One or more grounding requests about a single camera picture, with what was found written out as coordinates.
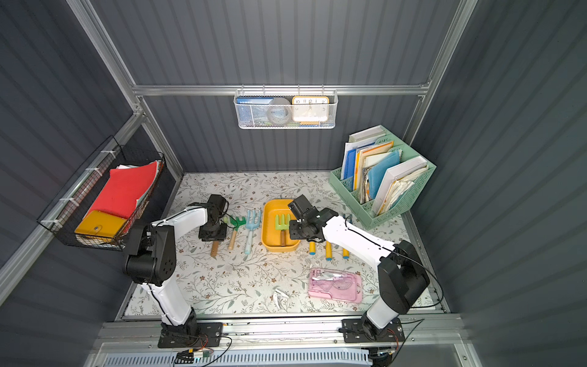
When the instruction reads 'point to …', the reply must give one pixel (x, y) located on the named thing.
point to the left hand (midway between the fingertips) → (213, 237)
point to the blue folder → (349, 167)
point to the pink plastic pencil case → (336, 284)
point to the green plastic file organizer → (345, 188)
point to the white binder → (390, 175)
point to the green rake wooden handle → (235, 223)
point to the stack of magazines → (369, 162)
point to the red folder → (123, 189)
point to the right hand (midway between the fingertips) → (299, 229)
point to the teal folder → (376, 175)
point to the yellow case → (102, 224)
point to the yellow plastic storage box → (270, 236)
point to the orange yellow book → (359, 160)
